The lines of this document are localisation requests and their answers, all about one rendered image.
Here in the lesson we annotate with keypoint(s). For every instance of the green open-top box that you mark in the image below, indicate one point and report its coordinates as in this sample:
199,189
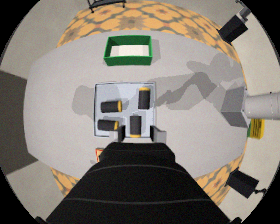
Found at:
119,47

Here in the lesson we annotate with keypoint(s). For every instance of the wooden battery holder board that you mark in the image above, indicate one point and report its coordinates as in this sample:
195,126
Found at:
98,151

